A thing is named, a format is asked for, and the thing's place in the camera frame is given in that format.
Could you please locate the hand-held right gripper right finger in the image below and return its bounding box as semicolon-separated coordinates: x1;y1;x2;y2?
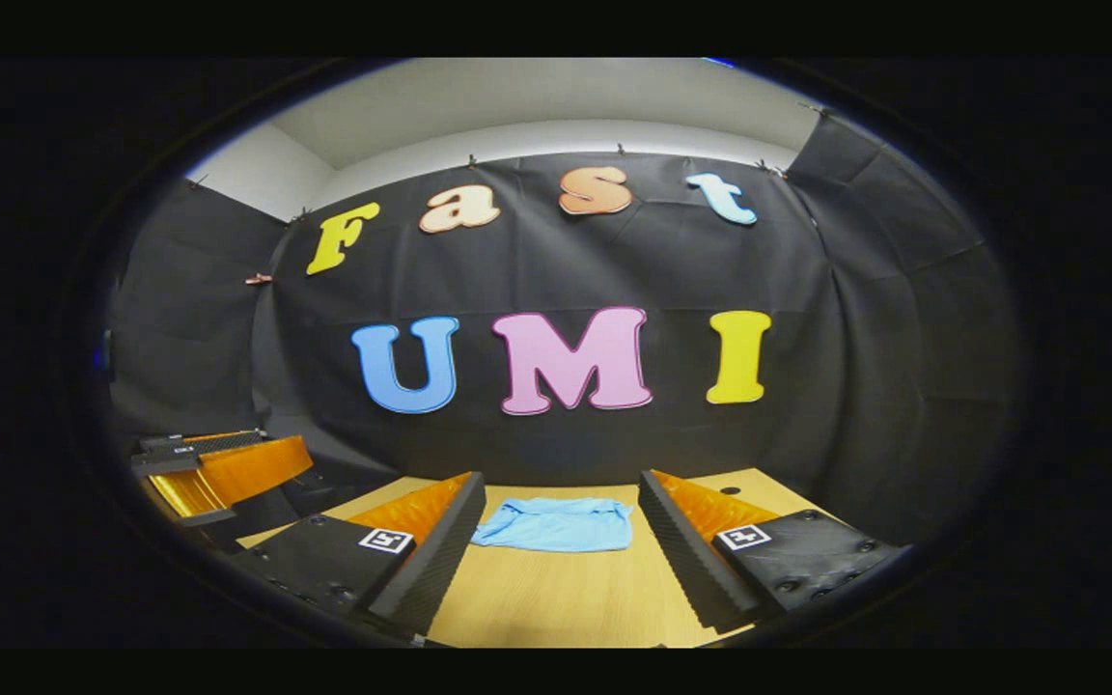
638;469;906;634

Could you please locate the light blue T-shirt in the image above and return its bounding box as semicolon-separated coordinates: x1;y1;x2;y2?
471;496;635;555

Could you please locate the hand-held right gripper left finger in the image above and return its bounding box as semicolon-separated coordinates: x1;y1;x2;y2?
233;471;487;640

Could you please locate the black backdrop cloth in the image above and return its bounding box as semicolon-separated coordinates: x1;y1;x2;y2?
107;108;1020;547

